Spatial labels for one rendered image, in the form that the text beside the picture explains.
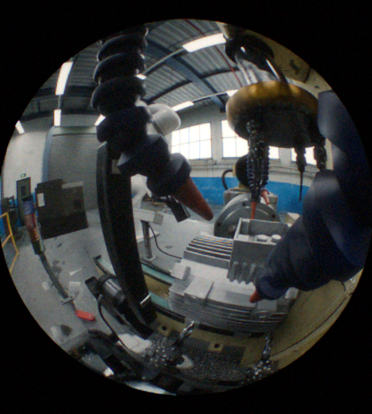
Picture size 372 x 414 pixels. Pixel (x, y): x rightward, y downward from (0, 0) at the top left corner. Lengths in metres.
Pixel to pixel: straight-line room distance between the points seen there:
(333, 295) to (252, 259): 0.13
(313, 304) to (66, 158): 7.11
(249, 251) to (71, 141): 7.22
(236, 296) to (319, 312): 0.13
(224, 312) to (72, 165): 6.92
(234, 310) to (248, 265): 0.07
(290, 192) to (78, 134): 9.94
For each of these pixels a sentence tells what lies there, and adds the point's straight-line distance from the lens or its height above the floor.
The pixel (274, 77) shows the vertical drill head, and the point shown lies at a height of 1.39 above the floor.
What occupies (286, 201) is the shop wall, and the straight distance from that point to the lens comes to 5.76.
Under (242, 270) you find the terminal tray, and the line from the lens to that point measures 0.18.
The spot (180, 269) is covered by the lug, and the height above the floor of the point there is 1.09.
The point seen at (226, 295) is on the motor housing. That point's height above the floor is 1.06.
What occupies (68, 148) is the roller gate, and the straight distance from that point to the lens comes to 7.09.
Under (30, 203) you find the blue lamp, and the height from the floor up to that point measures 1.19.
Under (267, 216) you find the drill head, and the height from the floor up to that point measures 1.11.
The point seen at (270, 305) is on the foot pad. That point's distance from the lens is 0.19.
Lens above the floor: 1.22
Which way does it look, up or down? 12 degrees down
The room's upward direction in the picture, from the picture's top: straight up
